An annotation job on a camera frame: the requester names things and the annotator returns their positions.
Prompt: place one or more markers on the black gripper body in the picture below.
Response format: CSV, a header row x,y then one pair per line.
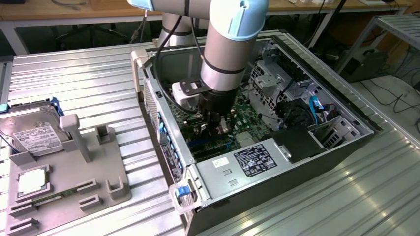
x,y
217,103

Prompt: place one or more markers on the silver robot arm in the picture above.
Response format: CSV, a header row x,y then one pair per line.
x,y
229,49

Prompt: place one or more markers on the green motherboard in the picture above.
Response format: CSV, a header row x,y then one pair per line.
x,y
252,115

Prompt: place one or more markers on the silver chipset heatsink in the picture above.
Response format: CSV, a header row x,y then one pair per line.
x,y
247,138

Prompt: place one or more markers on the silver drive cage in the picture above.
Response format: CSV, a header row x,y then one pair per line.
x,y
265,81

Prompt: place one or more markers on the blue expansion slot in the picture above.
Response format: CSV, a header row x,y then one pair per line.
x,y
196,142

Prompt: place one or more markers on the black plastic shroud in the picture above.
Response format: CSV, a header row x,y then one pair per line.
x,y
295,145

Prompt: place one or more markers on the grey power supply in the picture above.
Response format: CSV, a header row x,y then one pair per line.
x,y
223,182

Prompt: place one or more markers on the perforated silver disk bay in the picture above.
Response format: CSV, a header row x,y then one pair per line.
x,y
331,137

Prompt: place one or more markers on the blue case latch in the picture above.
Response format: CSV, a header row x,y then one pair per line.
x,y
181,191

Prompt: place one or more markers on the open black PC case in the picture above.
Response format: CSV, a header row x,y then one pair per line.
x,y
263,209

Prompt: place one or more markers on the black chair base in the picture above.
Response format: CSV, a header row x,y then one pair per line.
x,y
95,30

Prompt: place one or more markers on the black floor box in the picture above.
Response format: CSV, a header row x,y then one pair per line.
x,y
371,64

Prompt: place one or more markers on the blue disk caddy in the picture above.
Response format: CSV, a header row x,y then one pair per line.
x,y
55,105

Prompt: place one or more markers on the grey parts rack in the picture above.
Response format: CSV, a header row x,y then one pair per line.
x,y
81,177

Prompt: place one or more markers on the wooden desk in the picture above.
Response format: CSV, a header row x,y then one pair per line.
x,y
81,11

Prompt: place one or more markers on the silver hard disk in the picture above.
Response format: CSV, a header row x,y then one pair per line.
x,y
32,137

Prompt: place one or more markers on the loose green RAM stick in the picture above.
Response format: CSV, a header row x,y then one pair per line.
x,y
55,196

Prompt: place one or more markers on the metal slat shelf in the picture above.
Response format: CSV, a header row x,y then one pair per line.
x,y
400,24

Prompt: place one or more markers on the silver CPU chip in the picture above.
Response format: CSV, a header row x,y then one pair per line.
x,y
31,182

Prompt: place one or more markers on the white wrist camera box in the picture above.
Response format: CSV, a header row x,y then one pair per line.
x,y
181,97

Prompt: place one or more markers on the grey metal side frame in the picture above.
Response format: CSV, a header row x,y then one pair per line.
x,y
7,59

